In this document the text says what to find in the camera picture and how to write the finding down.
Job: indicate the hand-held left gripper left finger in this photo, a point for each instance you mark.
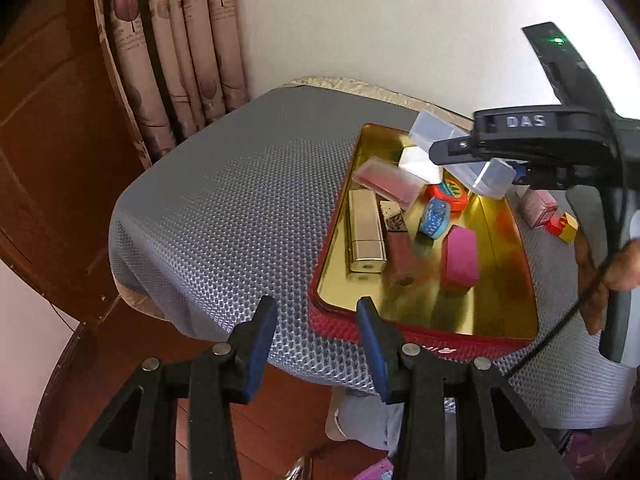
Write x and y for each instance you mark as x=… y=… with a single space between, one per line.
x=257 y=355

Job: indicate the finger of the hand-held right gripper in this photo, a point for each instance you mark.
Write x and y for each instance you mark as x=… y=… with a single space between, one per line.
x=450 y=150
x=519 y=172

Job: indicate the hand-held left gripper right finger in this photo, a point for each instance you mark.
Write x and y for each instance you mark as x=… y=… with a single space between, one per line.
x=375 y=355

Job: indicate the clear plastic box white label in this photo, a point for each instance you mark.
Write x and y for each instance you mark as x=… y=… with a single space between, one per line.
x=440 y=132

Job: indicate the white charger cube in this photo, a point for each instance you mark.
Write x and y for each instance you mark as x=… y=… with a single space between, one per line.
x=415 y=165

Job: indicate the small red carton box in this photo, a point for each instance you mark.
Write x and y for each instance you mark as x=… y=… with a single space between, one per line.
x=537 y=207

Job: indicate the red round tin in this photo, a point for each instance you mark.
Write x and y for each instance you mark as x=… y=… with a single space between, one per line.
x=450 y=199

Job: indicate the blue oval tin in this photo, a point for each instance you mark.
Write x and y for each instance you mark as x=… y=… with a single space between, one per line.
x=434 y=217

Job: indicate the clear case red insert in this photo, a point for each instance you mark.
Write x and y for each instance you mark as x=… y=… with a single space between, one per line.
x=387 y=182

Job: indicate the yellow plastic block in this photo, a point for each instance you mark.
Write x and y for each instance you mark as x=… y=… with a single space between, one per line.
x=569 y=225

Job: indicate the pink eraser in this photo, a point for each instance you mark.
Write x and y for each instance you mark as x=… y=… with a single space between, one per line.
x=459 y=260

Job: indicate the red tin box gold interior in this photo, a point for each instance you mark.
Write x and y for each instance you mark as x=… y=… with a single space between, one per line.
x=480 y=310

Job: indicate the person's right hand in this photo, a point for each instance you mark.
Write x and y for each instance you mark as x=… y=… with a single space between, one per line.
x=622 y=270

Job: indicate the person's grey trouser leg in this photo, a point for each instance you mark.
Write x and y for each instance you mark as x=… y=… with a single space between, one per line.
x=365 y=425

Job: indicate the pink slipper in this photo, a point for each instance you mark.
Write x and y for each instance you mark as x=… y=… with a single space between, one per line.
x=377 y=470

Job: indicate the grey mesh-covered table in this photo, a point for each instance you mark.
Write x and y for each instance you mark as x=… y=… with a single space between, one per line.
x=225 y=200

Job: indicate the brown wooden wardrobe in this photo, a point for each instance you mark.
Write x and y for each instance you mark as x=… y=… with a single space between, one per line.
x=50 y=135

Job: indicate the beige leaf print curtain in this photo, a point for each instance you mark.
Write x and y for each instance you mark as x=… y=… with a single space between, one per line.
x=150 y=60

